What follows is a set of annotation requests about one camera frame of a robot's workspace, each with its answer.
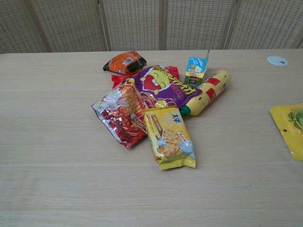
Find yellow cracker packet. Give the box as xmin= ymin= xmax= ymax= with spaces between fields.
xmin=142 ymin=106 xmax=196 ymax=171

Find orange black snack packet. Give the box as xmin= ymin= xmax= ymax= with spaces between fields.
xmin=102 ymin=50 xmax=148 ymax=76

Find red foil packet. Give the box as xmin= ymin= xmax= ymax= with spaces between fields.
xmin=111 ymin=66 xmax=180 ymax=88

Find white round table grommet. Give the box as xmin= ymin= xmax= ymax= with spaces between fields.
xmin=267 ymin=55 xmax=289 ymax=66

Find purple noodle snack bag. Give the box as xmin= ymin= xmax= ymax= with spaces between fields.
xmin=128 ymin=65 xmax=203 ymax=111

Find small juice carton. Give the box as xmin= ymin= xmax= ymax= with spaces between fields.
xmin=184 ymin=49 xmax=211 ymax=87

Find red silver snack bag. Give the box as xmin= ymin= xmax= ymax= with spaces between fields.
xmin=91 ymin=79 xmax=148 ymax=149

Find yellow red chips tube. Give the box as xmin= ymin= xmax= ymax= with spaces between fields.
xmin=179 ymin=69 xmax=232 ymax=117

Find yellow pouch with green fruit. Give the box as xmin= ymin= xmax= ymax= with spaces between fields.
xmin=269 ymin=104 xmax=303 ymax=162

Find beige perforated folding screen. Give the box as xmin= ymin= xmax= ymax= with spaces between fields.
xmin=0 ymin=0 xmax=303 ymax=54

